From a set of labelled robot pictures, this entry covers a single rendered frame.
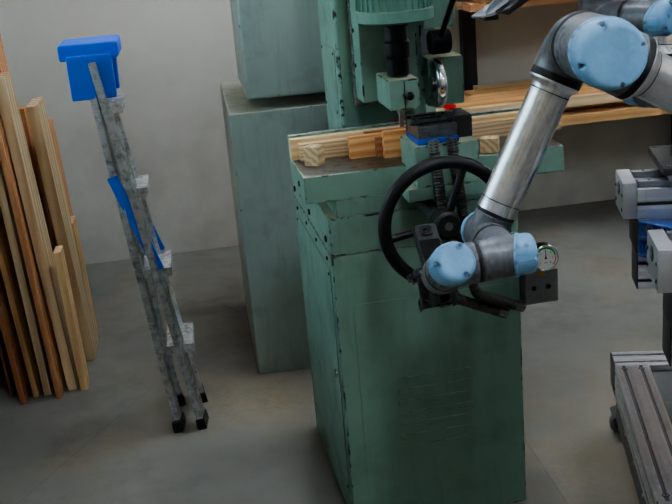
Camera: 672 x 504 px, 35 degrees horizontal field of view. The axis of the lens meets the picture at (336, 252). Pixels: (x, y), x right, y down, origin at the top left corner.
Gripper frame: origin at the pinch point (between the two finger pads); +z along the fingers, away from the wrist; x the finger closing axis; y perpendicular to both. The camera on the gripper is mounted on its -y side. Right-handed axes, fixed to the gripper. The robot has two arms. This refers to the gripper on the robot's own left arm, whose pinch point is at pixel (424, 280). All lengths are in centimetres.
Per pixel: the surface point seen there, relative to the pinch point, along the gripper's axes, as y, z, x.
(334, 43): -65, 32, -5
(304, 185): -26.6, 11.5, -20.0
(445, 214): -12.6, -1.9, 6.7
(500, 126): -37, 26, 30
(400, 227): -15.2, 18.7, 0.1
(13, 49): -154, 218, -116
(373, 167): -28.5, 13.1, -4.1
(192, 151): -106, 245, -50
